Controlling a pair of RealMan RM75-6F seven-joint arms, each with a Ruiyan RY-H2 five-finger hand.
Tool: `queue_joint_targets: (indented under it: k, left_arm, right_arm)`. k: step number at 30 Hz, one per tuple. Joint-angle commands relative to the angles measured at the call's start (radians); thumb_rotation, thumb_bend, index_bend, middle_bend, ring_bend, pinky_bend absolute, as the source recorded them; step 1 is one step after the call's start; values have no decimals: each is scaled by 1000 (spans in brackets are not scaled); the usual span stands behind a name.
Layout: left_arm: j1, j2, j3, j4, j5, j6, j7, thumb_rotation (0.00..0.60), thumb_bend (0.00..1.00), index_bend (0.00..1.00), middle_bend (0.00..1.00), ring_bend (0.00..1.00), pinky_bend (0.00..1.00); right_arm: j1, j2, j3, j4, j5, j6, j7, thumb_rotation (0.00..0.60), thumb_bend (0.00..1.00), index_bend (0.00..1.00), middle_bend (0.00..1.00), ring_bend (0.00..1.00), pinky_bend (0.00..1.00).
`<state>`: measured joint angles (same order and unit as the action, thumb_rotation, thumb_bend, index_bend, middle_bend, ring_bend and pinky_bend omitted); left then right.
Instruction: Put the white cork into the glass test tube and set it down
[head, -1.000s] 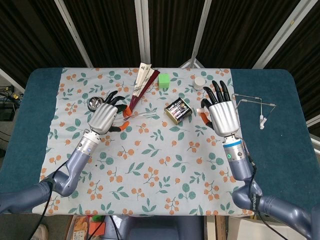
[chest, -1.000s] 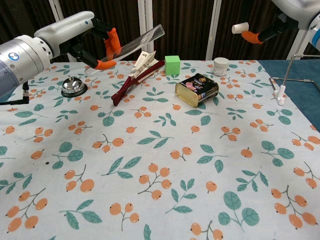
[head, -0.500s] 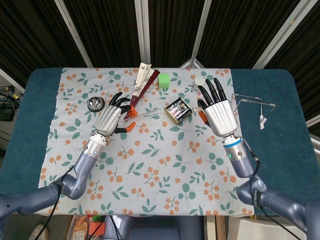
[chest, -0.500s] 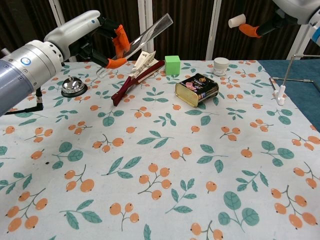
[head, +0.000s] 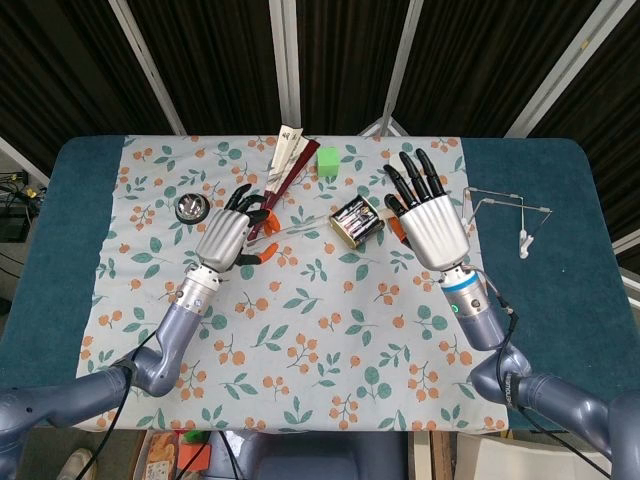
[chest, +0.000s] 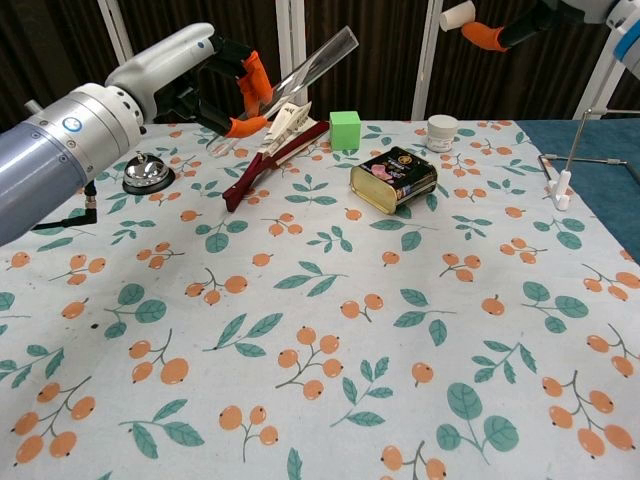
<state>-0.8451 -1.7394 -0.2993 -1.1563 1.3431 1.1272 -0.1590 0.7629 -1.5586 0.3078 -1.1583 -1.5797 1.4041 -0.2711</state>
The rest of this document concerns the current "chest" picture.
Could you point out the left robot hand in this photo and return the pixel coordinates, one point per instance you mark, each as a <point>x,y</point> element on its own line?
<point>160,60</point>

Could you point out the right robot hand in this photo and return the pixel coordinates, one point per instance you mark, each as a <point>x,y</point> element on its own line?
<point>575,10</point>

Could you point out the small white stopper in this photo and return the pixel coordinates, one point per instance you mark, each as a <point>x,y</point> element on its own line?
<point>457,15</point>

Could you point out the clear glass test tube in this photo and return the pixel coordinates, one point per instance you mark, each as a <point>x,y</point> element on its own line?
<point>320,57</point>

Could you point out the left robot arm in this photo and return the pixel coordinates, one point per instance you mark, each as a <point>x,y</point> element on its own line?
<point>50,160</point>

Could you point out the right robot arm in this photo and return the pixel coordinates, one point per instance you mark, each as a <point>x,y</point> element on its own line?
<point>630,45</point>

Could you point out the silver call bell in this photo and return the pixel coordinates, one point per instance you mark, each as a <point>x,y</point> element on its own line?
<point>145,174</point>

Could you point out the dark red folding fan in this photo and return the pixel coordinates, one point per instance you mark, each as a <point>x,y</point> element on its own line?
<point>250,180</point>

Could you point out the small white jar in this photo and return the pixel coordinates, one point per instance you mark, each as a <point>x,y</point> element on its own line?
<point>442,132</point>

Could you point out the white plastic clip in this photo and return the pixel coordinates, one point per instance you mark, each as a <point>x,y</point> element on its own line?
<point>562,195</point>

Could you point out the green cube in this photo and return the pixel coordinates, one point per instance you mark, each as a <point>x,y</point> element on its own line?
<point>345,131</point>

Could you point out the dark pleated curtain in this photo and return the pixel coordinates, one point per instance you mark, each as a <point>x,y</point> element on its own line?
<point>380,50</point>

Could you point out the black gold tin can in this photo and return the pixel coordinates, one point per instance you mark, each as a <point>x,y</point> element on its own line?
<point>395,175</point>

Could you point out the floral orange berry tablecloth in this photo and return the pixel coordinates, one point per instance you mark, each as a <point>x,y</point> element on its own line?
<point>320,300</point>

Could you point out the white metal frame post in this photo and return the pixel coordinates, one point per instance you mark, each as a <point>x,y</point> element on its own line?
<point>284,40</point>
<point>600,90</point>
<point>426,60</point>
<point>116,25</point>
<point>299,40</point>

